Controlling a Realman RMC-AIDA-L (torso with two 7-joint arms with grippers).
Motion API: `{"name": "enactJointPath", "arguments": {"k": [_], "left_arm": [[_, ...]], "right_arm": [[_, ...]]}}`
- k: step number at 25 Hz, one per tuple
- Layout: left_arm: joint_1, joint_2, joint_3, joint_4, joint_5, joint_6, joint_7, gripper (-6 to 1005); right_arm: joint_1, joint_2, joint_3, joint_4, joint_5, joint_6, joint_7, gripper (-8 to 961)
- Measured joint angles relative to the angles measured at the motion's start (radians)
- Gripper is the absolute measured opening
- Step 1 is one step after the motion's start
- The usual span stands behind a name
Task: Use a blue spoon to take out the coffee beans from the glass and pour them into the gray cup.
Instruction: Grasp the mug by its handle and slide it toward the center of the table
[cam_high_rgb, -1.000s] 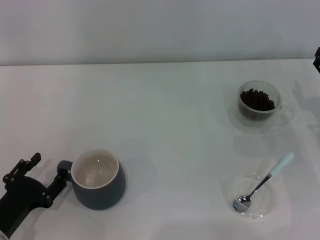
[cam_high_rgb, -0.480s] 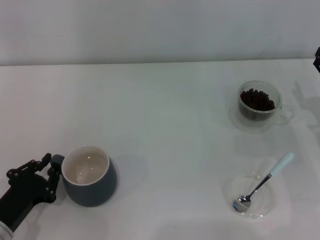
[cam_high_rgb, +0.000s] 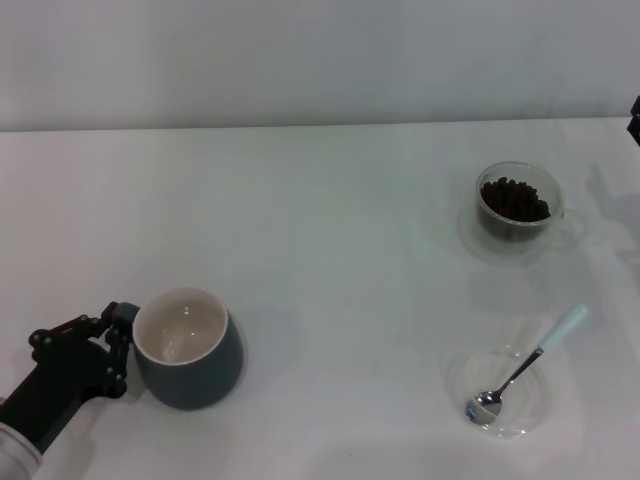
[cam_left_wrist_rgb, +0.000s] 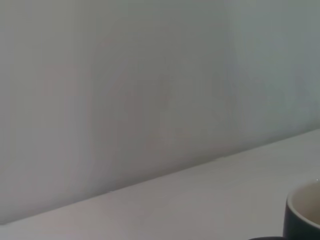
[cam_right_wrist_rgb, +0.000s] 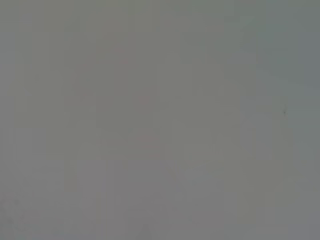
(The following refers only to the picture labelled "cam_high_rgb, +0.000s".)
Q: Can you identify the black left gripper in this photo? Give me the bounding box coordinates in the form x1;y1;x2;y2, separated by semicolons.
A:
0;301;142;454

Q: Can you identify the dark teal ceramic mug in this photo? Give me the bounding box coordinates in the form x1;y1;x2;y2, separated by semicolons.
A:
132;287;247;411

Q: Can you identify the blue-handled metal spoon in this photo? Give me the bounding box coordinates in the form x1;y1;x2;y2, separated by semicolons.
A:
464;303;590;427

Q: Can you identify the clear glass saucer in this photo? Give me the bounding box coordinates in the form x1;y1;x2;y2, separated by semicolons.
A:
457;197;566;269
446;344;556;441

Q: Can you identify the pile of coffee beans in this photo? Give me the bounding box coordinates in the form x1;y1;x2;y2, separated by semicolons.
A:
479;176;552;241

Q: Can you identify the clear glass cup with handle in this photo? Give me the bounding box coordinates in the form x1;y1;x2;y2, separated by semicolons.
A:
473;160;587;251

